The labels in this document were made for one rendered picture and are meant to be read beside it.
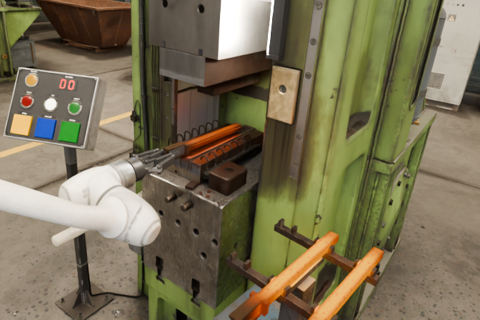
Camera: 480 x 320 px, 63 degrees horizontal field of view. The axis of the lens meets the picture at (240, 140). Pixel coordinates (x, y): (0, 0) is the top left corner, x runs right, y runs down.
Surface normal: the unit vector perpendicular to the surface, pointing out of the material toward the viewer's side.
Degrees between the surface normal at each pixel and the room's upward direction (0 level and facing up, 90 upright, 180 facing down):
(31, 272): 0
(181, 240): 90
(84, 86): 60
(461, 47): 90
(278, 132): 90
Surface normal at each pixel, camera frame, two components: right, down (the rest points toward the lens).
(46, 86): -0.11, -0.13
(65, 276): 0.07, -0.91
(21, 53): 0.77, 0.31
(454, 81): -0.53, 0.29
